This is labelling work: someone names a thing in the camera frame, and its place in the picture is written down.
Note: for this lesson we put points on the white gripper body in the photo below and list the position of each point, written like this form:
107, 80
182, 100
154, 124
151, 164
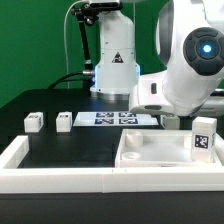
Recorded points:
147, 96

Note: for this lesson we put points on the white square tabletop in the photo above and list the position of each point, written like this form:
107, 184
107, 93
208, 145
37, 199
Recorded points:
160, 148

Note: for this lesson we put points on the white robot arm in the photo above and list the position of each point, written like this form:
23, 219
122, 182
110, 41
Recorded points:
189, 42

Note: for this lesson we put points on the white marker sheet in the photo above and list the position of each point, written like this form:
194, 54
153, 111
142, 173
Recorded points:
118, 118

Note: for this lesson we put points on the white U-shaped fence wall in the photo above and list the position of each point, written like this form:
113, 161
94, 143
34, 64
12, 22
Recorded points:
15, 179

